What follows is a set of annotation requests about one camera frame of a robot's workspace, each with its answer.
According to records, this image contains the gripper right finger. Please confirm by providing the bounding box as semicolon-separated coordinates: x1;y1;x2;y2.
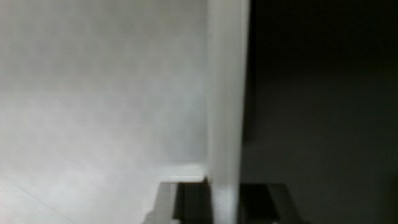
238;183;308;224

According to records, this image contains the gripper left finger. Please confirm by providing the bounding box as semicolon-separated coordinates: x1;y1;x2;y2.
142;181;208;224

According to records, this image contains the white desk top tray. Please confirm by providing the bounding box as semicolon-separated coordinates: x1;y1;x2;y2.
0;0;251;224

